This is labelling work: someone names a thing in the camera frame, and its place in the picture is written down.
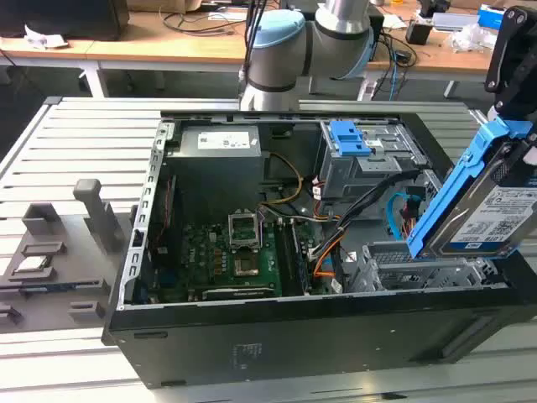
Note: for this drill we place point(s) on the hard disk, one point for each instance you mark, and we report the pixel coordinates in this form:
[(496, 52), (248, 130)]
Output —
[(482, 210)]

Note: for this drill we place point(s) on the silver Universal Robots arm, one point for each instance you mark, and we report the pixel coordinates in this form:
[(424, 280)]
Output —
[(277, 54)]

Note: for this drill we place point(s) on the metal disk bay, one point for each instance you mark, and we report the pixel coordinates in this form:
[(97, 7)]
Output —
[(411, 273)]

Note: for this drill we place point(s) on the black RAM slot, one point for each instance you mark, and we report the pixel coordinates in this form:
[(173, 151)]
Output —
[(289, 260)]

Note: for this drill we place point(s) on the black expansion slot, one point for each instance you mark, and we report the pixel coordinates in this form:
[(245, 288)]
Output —
[(235, 292)]

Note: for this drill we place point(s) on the clear plastic bags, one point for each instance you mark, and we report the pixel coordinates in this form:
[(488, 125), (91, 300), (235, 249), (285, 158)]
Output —
[(474, 38)]

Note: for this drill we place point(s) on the blue cardboard box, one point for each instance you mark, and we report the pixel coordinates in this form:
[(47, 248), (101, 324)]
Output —
[(491, 17)]

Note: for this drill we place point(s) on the blue plastic drive latch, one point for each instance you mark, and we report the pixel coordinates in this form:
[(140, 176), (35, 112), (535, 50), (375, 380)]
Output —
[(348, 140)]

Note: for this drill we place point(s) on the grey metal drive cage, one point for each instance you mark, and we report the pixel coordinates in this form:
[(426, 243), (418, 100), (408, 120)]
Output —
[(356, 176)]

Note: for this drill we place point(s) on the grey power supply unit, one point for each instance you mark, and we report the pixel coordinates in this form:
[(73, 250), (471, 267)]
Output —
[(218, 163)]

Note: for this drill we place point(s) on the CPU socket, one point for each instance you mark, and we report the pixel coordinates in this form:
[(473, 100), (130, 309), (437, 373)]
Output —
[(246, 266)]

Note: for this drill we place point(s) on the wooden desk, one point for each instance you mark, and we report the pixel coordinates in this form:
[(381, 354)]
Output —
[(168, 50)]

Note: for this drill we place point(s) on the black open PC case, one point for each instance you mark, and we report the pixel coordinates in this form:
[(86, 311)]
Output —
[(293, 340)]

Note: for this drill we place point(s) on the green motherboard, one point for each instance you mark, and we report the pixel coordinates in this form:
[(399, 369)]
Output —
[(205, 260)]

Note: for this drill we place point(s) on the black box on desk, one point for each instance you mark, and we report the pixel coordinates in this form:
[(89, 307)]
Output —
[(63, 19)]

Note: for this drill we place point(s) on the grey parts rack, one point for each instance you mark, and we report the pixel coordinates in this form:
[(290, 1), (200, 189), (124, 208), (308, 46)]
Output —
[(79, 252)]

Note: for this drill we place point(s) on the RAM stick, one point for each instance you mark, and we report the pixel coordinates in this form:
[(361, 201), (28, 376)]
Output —
[(58, 288)]

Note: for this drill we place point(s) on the silver CPU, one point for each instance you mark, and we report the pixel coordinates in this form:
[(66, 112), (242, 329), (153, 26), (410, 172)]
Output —
[(31, 263)]

